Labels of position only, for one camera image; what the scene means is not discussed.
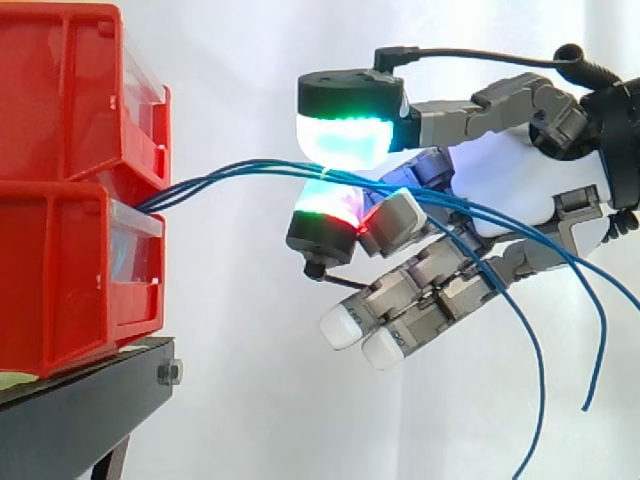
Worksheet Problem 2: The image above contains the black coiled cable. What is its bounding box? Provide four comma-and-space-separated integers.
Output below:
554, 43, 624, 92

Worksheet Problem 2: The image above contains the black stand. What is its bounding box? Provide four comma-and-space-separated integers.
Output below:
0, 335, 184, 480

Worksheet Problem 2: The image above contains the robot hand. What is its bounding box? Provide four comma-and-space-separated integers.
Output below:
284, 45, 617, 372

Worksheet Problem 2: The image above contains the blue cable bundle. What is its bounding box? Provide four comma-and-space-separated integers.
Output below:
133, 158, 640, 480

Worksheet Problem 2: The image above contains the red bin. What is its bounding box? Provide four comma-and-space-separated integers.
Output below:
0, 180, 167, 379
0, 3, 172, 193

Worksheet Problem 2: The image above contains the thin black cable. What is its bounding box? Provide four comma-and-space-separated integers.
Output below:
417, 46, 559, 65

